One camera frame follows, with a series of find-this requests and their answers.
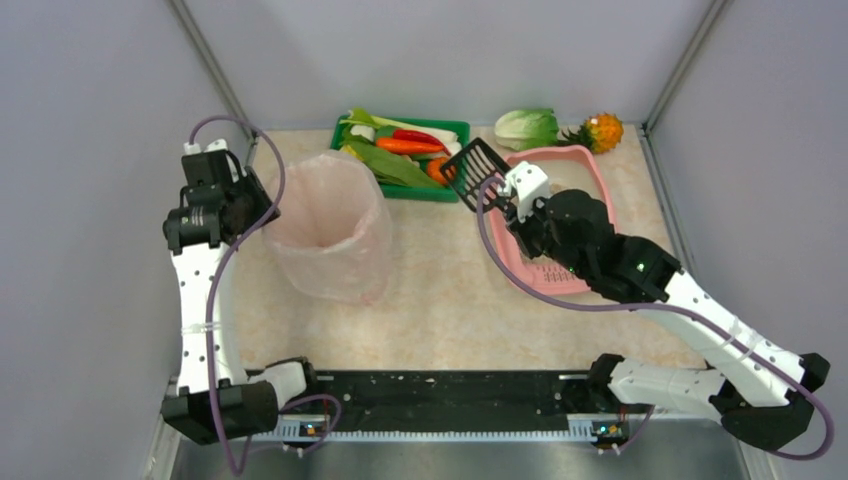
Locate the green plastic tray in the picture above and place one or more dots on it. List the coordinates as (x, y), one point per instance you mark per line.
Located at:
(445, 194)

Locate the cat litter sand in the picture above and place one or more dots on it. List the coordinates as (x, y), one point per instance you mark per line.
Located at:
(560, 183)

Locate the black slotted litter scoop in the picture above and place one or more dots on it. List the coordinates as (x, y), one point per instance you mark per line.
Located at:
(466, 172)

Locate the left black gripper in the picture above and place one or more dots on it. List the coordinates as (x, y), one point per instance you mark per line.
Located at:
(257, 203)

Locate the white toy radish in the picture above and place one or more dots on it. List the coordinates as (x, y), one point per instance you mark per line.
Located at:
(453, 148)

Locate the toy orange tangerine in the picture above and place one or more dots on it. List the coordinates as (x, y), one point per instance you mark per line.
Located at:
(434, 171)

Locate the red toy chili pepper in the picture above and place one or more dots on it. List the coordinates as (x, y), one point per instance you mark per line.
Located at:
(420, 137)

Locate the orange toy carrot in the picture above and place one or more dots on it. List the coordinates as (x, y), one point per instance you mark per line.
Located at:
(408, 147)

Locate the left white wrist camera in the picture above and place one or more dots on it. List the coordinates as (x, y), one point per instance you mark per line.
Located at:
(195, 148)

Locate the pink plastic trash bag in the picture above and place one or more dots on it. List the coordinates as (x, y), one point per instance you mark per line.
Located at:
(333, 237)

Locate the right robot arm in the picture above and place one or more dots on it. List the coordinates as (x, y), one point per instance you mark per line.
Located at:
(757, 392)

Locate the green toy leaf vegetable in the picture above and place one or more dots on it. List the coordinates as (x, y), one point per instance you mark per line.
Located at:
(388, 168)

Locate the toy cabbage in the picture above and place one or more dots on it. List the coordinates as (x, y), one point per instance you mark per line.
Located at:
(527, 129)

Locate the toy pineapple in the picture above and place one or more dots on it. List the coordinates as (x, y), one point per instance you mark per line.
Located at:
(600, 133)

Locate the white toy leek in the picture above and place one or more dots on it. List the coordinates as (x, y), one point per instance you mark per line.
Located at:
(447, 131)

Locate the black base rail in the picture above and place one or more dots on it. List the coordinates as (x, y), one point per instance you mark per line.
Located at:
(452, 402)

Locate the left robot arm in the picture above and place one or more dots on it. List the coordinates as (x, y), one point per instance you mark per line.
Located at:
(215, 397)

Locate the pink litter box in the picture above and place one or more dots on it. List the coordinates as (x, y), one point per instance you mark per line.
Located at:
(541, 273)

